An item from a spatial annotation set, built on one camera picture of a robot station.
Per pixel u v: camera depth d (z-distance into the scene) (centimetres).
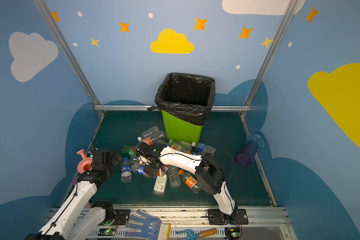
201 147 96
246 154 84
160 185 82
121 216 74
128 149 95
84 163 80
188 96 102
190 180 82
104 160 64
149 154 62
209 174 49
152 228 71
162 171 80
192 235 70
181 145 96
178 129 93
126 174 85
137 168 86
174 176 83
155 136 101
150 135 101
